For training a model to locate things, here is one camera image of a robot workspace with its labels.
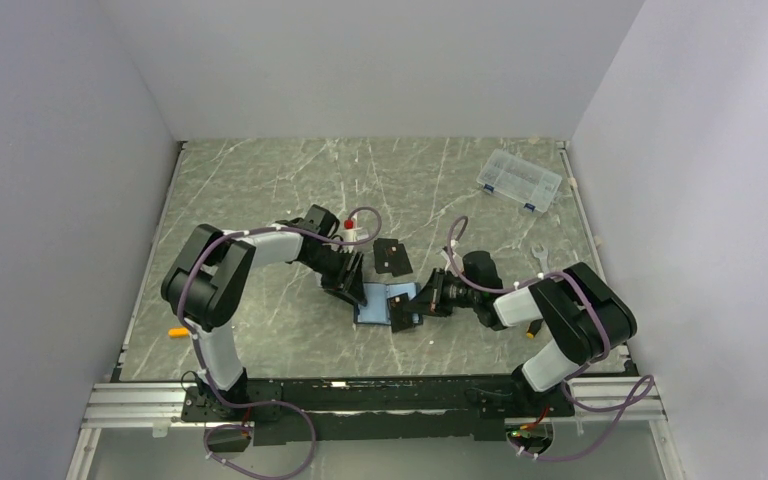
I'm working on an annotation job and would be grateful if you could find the yellow black small screwdriver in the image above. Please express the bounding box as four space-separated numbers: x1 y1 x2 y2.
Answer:
526 319 543 339

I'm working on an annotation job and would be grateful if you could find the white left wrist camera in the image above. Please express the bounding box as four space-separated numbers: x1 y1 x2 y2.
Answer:
339 218 368 250

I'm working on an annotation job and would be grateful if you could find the silver open-end wrench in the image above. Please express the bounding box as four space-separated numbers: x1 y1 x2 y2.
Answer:
531 245 550 274

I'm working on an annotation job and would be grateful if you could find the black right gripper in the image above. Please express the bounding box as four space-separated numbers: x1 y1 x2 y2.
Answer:
403 268 480 318

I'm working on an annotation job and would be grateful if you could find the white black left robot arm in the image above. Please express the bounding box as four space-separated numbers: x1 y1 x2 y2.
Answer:
160 205 367 420

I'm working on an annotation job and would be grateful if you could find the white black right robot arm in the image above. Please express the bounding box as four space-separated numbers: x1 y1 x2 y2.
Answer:
403 250 637 415

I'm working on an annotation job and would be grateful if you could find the clear plastic organizer box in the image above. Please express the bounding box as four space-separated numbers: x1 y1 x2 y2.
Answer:
476 149 562 213

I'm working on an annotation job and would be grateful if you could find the blue leather card holder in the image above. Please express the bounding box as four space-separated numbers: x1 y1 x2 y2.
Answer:
353 282 419 327

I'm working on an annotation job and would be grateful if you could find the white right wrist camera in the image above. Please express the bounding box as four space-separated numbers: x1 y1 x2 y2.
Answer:
441 240 464 274

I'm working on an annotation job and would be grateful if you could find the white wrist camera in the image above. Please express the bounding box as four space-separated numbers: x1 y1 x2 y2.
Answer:
441 240 464 274
339 218 368 250

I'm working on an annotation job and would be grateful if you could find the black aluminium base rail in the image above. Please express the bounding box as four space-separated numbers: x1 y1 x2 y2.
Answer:
81 374 667 446

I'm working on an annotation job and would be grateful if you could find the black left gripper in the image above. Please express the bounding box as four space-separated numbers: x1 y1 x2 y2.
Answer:
302 246 367 306

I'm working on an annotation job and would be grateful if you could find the black VIP card stack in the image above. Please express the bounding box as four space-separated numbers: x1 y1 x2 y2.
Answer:
373 238 413 277

